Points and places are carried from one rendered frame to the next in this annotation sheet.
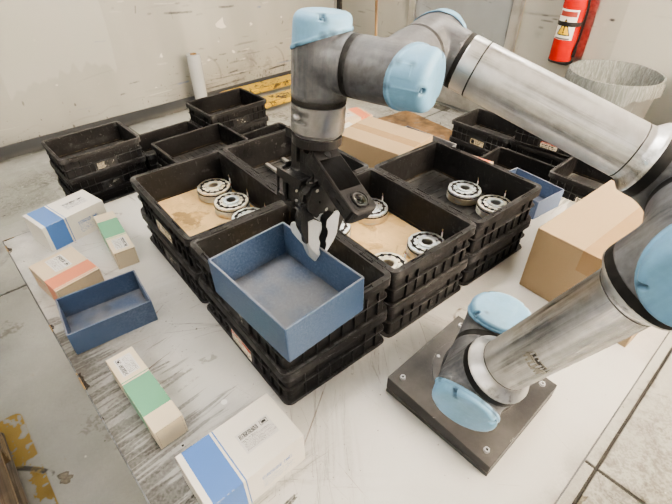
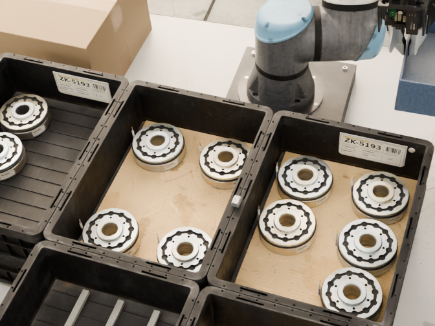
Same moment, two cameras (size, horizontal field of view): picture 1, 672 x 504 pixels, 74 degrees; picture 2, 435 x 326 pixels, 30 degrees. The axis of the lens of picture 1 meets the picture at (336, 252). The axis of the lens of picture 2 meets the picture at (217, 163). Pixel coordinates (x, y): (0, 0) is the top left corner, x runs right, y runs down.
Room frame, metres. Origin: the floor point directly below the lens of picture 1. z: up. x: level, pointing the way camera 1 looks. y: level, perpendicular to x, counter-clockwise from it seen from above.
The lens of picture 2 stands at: (1.30, 0.76, 2.06)
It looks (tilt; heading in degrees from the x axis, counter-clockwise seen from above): 50 degrees down; 244
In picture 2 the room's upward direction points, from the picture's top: 6 degrees counter-clockwise
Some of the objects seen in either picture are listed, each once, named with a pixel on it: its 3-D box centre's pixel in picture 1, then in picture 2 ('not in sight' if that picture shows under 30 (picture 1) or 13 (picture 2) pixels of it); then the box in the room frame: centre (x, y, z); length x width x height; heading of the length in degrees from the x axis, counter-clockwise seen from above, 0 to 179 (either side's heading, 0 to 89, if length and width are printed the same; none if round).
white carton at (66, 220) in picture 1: (68, 219); not in sight; (1.21, 0.88, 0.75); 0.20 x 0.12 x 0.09; 144
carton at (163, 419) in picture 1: (145, 394); not in sight; (0.57, 0.41, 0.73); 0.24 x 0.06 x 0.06; 43
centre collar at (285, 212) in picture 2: not in sight; (287, 220); (0.83, 0.06, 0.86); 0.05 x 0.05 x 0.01
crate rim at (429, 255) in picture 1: (380, 215); (164, 173); (0.98, -0.12, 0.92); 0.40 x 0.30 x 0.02; 39
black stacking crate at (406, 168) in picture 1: (451, 194); (26, 156); (1.17, -0.35, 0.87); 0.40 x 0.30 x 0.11; 39
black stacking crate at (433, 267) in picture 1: (379, 231); (167, 191); (0.98, -0.12, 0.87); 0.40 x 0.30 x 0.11; 39
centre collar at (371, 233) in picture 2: not in sight; (368, 241); (0.74, 0.17, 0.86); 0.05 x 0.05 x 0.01
